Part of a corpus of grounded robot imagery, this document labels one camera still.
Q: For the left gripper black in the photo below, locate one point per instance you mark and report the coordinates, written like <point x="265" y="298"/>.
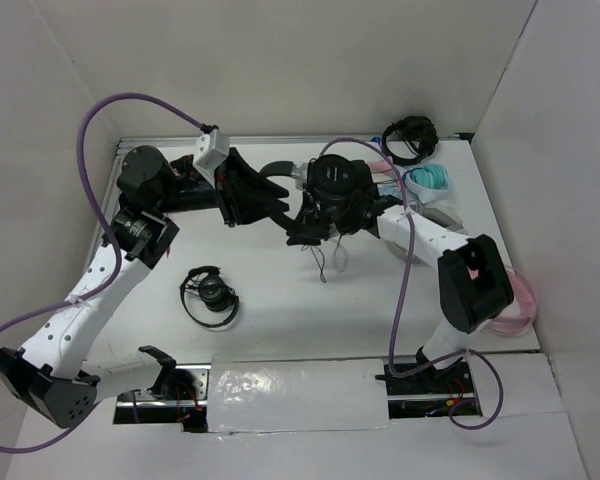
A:
<point x="238" y="186"/>

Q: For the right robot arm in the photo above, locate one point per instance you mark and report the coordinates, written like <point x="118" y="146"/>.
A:
<point x="471" y="277"/>

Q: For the teal white headphones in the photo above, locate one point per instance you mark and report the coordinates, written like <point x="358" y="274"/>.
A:
<point x="429" y="183"/>

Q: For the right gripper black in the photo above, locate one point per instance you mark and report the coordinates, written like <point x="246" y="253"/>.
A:
<point x="306" y="231"/>

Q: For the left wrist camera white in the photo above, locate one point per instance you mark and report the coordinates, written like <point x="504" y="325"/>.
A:
<point x="211" y="150"/>

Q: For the black wired headphones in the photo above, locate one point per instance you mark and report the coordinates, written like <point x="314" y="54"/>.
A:
<point x="328" y="179"/>

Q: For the black headphones at back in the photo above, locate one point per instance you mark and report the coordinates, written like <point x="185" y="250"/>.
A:
<point x="418" y="133"/>

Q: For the grey white headphones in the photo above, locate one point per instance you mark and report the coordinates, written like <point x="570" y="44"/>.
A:
<point x="441" y="215"/>

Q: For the small black folded headphones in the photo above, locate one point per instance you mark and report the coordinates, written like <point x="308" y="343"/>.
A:
<point x="206" y="284"/>

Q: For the pink blue cat-ear headphones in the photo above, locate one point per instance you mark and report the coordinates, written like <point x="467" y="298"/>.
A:
<point x="387" y="177"/>

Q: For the glossy white tape sheet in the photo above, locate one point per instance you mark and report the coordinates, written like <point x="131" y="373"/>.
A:
<point x="296" y="396"/>

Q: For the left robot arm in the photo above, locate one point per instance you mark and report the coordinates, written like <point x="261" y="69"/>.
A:
<point x="48" y="372"/>

